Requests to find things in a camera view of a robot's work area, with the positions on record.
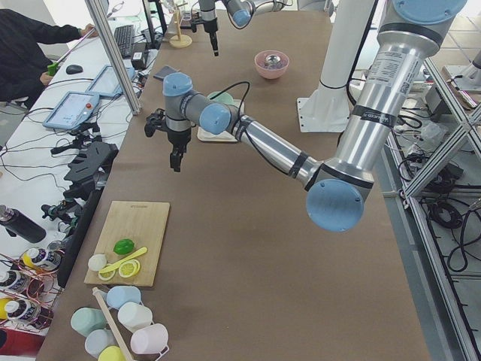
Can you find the wooden mug tree stand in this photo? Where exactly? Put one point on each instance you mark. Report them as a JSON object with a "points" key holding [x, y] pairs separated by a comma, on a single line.
{"points": [[178, 40]]}

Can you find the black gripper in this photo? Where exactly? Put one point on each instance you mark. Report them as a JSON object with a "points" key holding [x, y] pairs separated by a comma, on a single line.
{"points": [[210, 25], [178, 139]]}

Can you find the white plastic cup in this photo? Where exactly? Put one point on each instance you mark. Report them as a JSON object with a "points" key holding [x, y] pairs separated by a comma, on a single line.
{"points": [[134, 316]]}

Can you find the black keyboard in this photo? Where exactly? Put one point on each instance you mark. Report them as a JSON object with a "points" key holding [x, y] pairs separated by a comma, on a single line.
{"points": [[123, 36]]}

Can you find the wooden cutting board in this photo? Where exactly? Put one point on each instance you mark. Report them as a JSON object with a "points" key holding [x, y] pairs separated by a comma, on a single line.
{"points": [[142, 222]]}

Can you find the teach pendant tablet near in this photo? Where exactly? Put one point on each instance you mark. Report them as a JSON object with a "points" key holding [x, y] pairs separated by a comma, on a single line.
{"points": [[73, 109]]}

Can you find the pink plastic cup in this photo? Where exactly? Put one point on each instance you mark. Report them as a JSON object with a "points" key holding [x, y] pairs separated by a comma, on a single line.
{"points": [[150, 340]]}

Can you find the grey plastic cup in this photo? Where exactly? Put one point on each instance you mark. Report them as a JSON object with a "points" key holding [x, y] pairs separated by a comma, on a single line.
{"points": [[97, 341]]}

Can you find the green lime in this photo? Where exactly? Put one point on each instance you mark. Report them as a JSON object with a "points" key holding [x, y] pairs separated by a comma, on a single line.
{"points": [[124, 246]]}

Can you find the black computer mouse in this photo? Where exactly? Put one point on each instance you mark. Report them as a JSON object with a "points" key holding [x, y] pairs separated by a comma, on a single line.
{"points": [[73, 69]]}

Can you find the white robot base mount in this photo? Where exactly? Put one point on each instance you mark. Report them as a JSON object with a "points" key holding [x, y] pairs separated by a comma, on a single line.
{"points": [[327, 108]]}

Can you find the teach pendant tablet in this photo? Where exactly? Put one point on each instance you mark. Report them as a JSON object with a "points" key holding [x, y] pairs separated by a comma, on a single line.
{"points": [[73, 109], [105, 84]]}

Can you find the lemon slice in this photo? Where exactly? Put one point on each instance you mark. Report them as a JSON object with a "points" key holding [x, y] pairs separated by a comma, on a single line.
{"points": [[106, 276], [129, 268]]}

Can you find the person in black sweater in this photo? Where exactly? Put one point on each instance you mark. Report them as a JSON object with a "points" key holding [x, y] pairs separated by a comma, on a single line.
{"points": [[23, 63]]}

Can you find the green plastic cup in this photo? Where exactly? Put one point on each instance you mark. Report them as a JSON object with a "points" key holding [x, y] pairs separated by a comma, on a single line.
{"points": [[86, 320]]}

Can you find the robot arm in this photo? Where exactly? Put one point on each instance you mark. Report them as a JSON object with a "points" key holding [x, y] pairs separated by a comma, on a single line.
{"points": [[239, 12], [337, 187]]}

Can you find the teach pendant tablet far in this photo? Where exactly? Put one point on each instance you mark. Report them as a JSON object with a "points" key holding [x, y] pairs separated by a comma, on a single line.
{"points": [[105, 84]]}

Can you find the white garlic bulb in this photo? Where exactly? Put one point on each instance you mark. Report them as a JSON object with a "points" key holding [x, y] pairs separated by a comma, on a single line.
{"points": [[97, 262]]}

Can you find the cream rabbit serving tray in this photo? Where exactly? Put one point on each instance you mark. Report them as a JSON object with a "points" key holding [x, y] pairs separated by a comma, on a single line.
{"points": [[216, 135]]}

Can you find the green bowl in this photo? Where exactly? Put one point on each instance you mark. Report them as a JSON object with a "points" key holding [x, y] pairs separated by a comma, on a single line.
{"points": [[221, 97]]}

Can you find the pink bowl with ice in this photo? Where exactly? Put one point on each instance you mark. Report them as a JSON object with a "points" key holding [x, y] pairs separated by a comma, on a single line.
{"points": [[270, 73]]}

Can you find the black water bottle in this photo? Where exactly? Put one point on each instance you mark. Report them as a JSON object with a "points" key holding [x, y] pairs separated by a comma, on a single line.
{"points": [[18, 224]]}

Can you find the yellow plastic cup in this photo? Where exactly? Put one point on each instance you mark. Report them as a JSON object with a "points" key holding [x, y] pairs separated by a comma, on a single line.
{"points": [[111, 353]]}

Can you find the aluminium frame post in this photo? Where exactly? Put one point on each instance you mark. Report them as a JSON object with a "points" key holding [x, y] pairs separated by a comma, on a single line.
{"points": [[99, 18]]}

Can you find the grey folded cloth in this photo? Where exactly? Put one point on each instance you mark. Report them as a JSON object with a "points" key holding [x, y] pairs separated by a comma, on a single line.
{"points": [[164, 72]]}

